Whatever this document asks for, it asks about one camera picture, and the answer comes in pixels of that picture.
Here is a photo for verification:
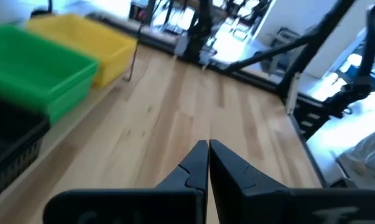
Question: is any green plastic basket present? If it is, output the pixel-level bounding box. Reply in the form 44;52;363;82
0;24;100;126

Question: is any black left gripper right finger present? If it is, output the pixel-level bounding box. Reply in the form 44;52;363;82
209;139;375;224

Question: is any yellow plastic basket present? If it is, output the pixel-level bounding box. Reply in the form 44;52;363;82
25;12;138;88

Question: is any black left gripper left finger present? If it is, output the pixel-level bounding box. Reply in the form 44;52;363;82
43;139;210;224

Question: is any black curved stand pole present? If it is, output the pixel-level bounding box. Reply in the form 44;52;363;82
325;0;375;119

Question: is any black plastic basket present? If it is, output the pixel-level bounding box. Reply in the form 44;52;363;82
0;96;51;205

